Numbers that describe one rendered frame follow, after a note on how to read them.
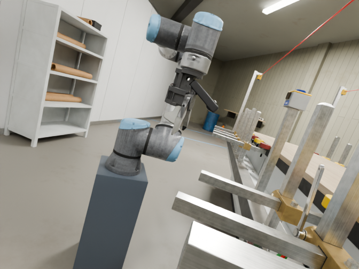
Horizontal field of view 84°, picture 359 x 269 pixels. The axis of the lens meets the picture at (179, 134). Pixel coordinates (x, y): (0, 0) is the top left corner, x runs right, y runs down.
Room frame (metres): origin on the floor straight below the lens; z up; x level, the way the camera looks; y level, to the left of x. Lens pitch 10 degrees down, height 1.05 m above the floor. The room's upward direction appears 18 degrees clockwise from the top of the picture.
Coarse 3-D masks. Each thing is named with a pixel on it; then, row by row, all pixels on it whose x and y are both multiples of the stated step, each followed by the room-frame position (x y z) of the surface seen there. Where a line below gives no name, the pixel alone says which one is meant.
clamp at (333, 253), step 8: (312, 232) 0.39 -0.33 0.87; (312, 240) 0.38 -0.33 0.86; (320, 240) 0.37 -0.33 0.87; (320, 248) 0.35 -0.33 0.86; (328, 248) 0.34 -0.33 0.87; (336, 248) 0.35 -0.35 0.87; (328, 256) 0.33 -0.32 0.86; (336, 256) 0.33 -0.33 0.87; (344, 256) 0.33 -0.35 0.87; (328, 264) 0.32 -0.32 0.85; (336, 264) 0.31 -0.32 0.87
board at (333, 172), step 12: (288, 144) 2.49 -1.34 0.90; (288, 156) 1.27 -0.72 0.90; (312, 156) 1.82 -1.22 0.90; (312, 168) 1.09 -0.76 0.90; (324, 168) 1.26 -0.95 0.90; (336, 168) 1.48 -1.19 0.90; (312, 180) 0.82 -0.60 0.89; (324, 180) 0.84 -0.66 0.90; (336, 180) 0.94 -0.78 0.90; (324, 192) 0.72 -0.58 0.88
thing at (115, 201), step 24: (144, 168) 1.09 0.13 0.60; (96, 192) 0.86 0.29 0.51; (120, 192) 0.89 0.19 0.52; (144, 192) 0.93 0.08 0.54; (96, 216) 0.87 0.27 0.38; (120, 216) 0.90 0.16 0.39; (96, 240) 0.88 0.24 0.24; (120, 240) 0.92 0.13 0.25; (96, 264) 0.89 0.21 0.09; (120, 264) 0.93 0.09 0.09
